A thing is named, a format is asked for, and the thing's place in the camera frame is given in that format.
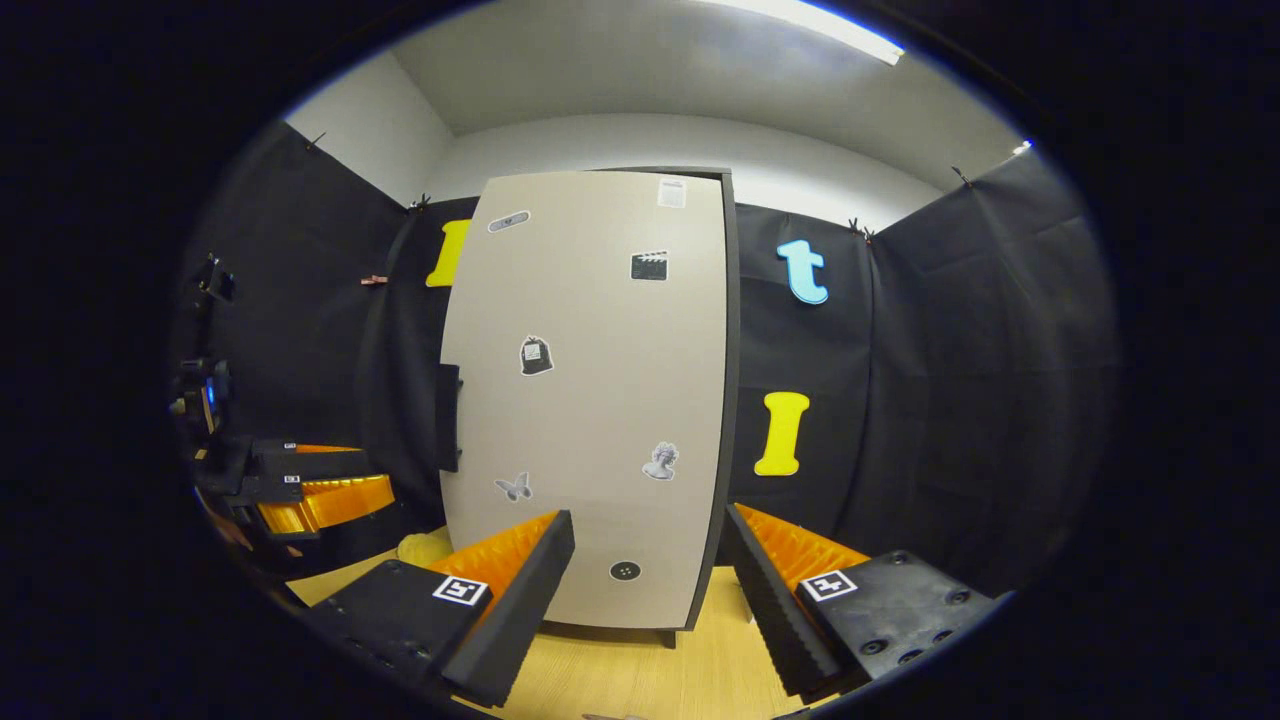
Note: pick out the yellow knitted toy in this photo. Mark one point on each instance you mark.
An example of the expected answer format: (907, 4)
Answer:
(425, 548)

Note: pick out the black backdrop cloth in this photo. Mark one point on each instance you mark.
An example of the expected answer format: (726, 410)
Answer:
(980, 400)

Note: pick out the dark grey cabinet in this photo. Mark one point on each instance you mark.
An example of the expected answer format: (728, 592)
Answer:
(732, 350)

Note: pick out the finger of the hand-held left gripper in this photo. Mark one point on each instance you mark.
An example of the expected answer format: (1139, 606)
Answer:
(340, 500)
(320, 462)

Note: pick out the beige cabinet door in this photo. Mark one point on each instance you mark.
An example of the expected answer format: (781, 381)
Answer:
(590, 400)

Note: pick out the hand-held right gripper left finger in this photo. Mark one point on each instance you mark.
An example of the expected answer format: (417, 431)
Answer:
(520, 610)

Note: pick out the black spring clip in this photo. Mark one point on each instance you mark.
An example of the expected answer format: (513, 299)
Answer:
(859, 229)
(316, 140)
(420, 203)
(960, 176)

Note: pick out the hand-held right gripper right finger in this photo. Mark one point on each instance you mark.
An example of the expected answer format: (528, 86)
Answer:
(775, 600)

